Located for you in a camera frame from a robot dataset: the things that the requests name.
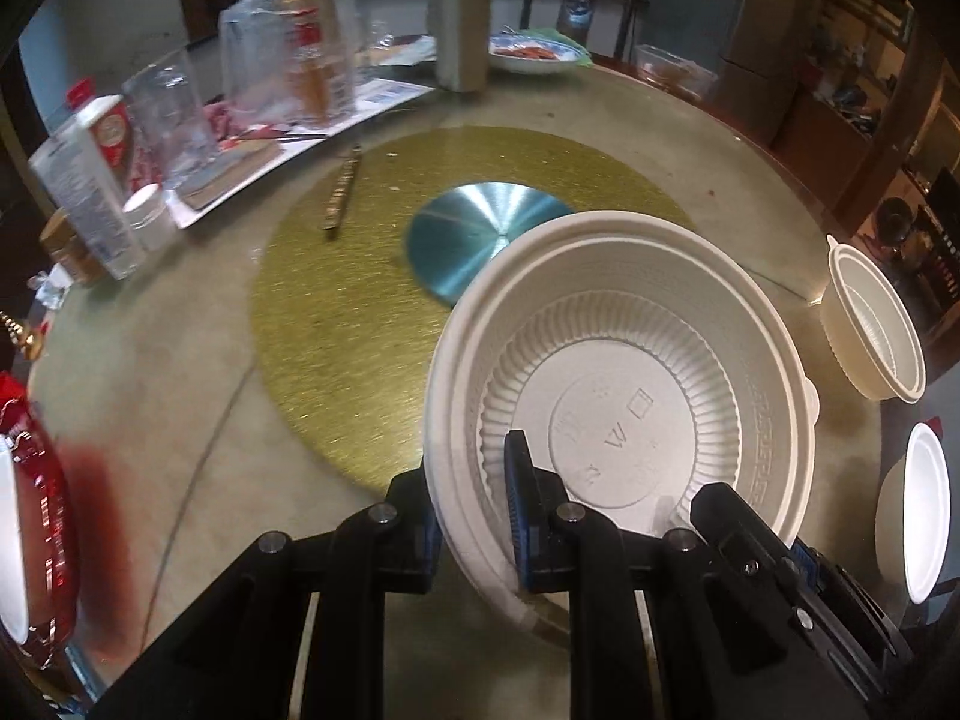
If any small white jar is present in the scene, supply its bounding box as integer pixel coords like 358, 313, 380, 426
121, 184, 179, 252

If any clear plastic bag with jars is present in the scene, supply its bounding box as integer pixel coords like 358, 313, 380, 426
219, 0, 357, 128

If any small cream plastic bowl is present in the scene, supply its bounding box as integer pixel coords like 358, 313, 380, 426
819, 235, 927, 404

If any small white bowl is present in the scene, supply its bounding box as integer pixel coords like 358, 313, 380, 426
874, 422, 952, 605

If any clear plastic container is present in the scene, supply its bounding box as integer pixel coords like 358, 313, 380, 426
632, 43, 719, 95

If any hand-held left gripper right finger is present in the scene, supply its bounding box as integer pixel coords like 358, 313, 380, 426
504, 430, 826, 720

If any cluttered wooden shelf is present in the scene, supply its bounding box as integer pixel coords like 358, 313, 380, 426
787, 0, 946, 158

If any steel thermos flask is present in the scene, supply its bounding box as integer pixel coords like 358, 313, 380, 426
426, 0, 492, 91

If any white bottle with red cap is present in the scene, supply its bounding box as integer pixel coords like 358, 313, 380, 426
28, 79, 147, 280

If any brown jar with gold lid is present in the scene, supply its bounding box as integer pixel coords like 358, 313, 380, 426
37, 210, 102, 287

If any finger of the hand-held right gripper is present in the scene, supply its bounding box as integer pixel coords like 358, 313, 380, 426
791, 538, 914, 662
690, 484, 811, 674

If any cream ribbed plastic bowl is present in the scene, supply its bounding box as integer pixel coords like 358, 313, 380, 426
422, 210, 820, 642

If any grey refrigerator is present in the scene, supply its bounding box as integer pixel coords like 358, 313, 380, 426
645, 0, 818, 143

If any round steel disc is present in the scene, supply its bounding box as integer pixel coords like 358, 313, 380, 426
405, 181, 578, 308

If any clear glass pitcher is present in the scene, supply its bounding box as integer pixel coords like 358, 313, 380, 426
122, 60, 222, 192

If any large white plastic bowl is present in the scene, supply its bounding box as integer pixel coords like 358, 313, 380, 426
0, 431, 31, 642

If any plate of food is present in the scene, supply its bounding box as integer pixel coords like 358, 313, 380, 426
487, 26, 593, 76

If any round gold table mat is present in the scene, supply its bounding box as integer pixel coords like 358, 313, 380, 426
251, 126, 698, 496

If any floor fan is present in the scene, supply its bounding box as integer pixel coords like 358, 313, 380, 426
874, 197, 917, 250

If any gold patterned stick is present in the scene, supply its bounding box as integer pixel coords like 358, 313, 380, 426
322, 146, 365, 239

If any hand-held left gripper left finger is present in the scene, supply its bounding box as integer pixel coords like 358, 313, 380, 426
94, 469, 445, 720

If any large red glass bowl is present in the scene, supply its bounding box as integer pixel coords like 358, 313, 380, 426
0, 371, 82, 668

